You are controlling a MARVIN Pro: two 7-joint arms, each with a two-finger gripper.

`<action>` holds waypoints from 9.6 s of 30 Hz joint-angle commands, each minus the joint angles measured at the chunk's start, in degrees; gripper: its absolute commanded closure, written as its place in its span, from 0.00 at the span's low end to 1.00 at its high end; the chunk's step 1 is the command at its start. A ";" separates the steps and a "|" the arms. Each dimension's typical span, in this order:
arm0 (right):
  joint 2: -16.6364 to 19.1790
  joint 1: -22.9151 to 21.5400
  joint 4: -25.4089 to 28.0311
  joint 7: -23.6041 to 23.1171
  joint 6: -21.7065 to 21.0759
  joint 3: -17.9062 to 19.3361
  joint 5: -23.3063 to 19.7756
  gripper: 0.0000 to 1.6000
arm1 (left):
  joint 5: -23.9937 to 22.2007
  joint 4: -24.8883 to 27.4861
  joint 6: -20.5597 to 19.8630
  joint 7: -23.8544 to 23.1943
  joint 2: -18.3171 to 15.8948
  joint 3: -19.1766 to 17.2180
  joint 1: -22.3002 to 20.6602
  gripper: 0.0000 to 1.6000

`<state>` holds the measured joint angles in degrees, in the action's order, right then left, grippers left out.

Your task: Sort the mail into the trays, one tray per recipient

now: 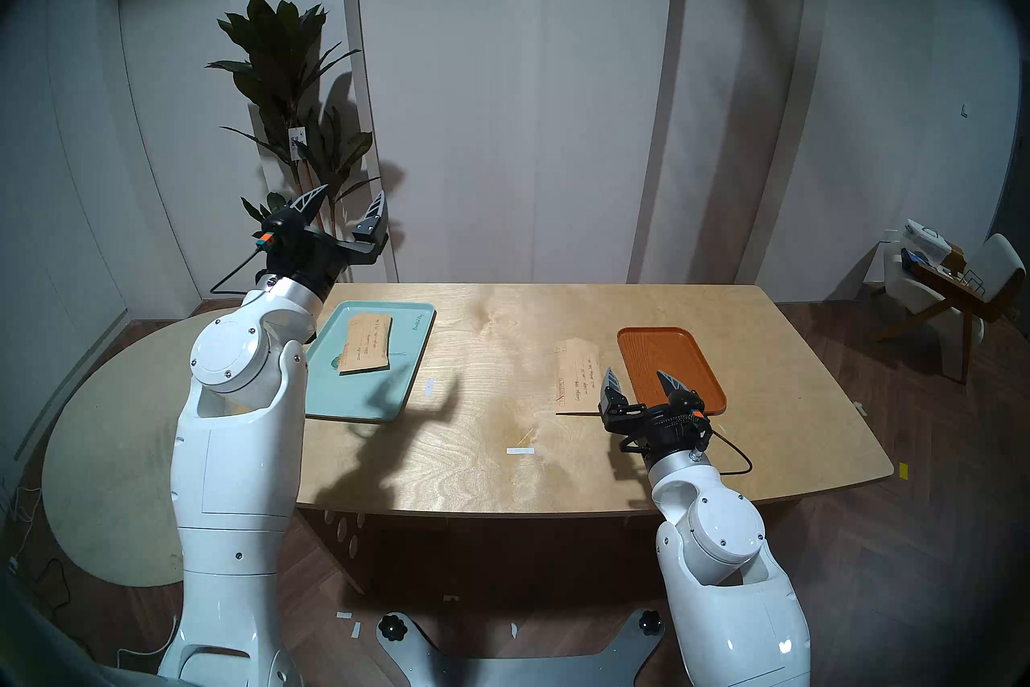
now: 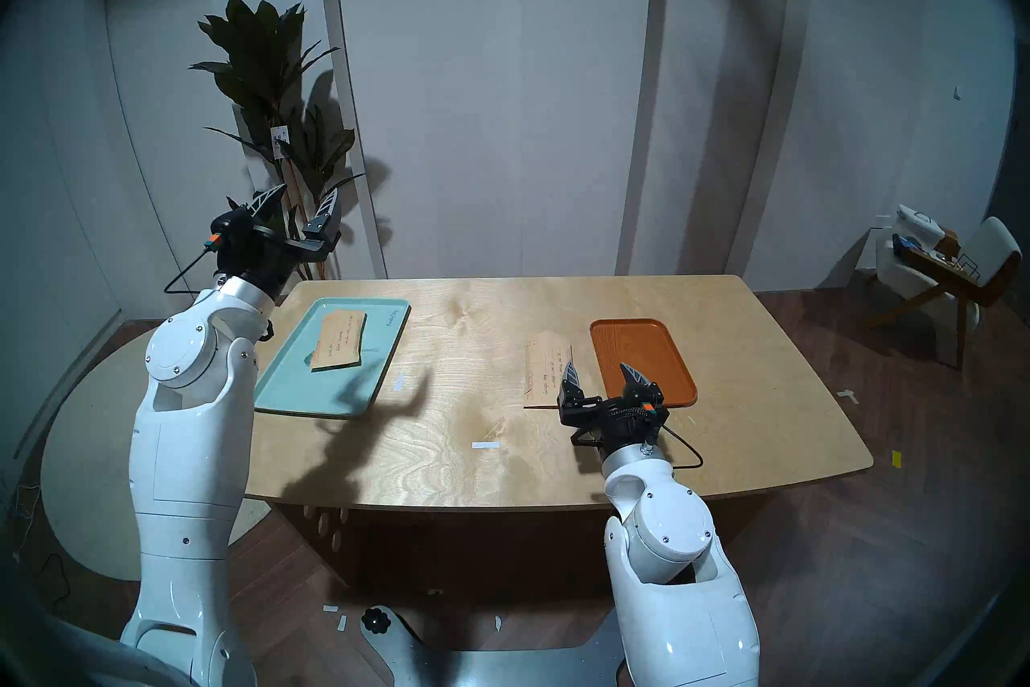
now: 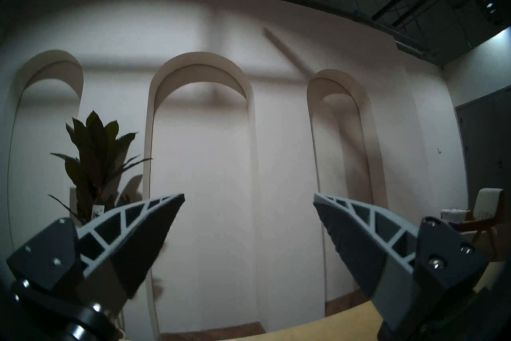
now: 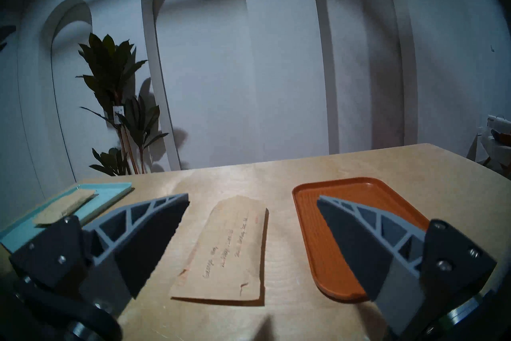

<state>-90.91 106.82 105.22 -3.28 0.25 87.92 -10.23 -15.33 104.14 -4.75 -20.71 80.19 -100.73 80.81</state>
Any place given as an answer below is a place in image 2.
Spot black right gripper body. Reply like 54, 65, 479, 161
558, 381, 669, 450

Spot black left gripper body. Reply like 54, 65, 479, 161
209, 206, 339, 296

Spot brown envelope with red print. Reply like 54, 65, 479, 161
523, 330, 576, 409

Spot brown envelope with dark handwriting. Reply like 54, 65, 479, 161
310, 310, 368, 372

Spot orange plastic tray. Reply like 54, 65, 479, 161
590, 318, 698, 408

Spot teal printed tray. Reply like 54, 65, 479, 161
254, 297, 412, 420

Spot tall green potted plant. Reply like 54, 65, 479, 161
189, 0, 367, 281

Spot beige oval rug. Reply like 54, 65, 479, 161
40, 327, 270, 582

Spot white bag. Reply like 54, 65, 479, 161
893, 204, 946, 248

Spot cream wooden armchair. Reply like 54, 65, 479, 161
865, 215, 1023, 371

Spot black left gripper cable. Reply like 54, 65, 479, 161
164, 247, 218, 294

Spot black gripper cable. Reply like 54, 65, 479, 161
660, 424, 705, 470
164, 247, 218, 294

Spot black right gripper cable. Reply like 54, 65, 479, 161
660, 424, 705, 470

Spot grey metal robot base plate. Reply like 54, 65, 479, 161
360, 605, 628, 687

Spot thin floor cables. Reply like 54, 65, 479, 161
8, 484, 69, 606

